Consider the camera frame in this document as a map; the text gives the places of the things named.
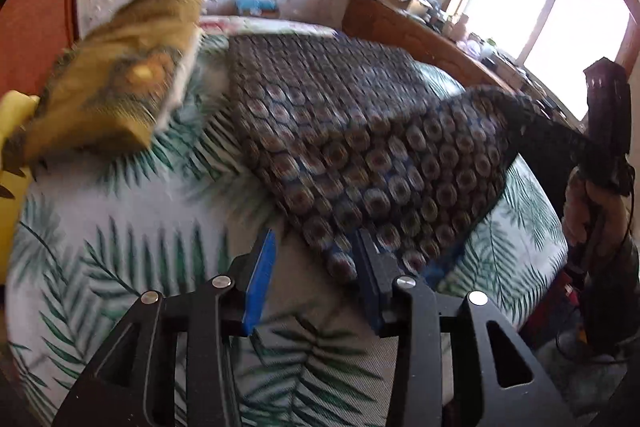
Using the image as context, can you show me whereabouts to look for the navy patterned silk garment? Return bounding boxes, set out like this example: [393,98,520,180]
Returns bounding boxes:
[228,34,586,285]

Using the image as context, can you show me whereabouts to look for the right hand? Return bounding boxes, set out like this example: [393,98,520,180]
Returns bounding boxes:
[562,168,628,258]

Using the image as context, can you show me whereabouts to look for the palm leaf bed sheet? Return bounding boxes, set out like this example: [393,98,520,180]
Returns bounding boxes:
[8,35,566,426]

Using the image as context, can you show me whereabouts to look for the gold embroidered pillow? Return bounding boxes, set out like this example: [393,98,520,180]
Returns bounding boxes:
[4,0,203,167]

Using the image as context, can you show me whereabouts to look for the yellow Pikachu plush toy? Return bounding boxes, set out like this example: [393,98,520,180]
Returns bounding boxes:
[0,90,39,283]

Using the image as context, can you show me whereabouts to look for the floral quilt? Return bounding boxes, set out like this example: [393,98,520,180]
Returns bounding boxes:
[200,15,337,37]

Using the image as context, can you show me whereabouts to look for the blue tissue box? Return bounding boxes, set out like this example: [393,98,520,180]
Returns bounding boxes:
[234,0,280,18]

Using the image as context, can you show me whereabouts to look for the wooden sideboard cabinet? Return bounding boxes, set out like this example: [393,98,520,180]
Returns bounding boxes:
[342,0,586,128]

